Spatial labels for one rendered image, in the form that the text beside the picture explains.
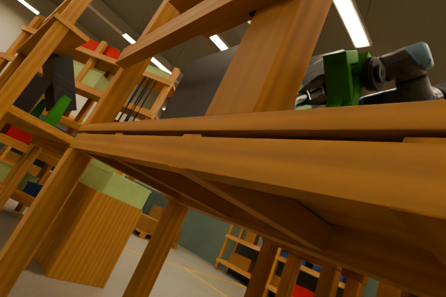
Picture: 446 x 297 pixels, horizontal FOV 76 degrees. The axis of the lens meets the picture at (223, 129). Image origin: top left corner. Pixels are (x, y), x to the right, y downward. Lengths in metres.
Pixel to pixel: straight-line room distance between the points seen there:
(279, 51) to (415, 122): 0.30
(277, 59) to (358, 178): 0.29
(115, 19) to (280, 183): 8.14
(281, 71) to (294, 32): 0.09
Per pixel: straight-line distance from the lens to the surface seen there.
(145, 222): 6.93
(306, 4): 0.66
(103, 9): 8.36
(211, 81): 0.94
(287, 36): 0.59
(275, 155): 0.41
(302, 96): 0.98
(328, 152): 0.36
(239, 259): 7.28
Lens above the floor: 0.68
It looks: 19 degrees up
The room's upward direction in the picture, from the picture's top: 25 degrees clockwise
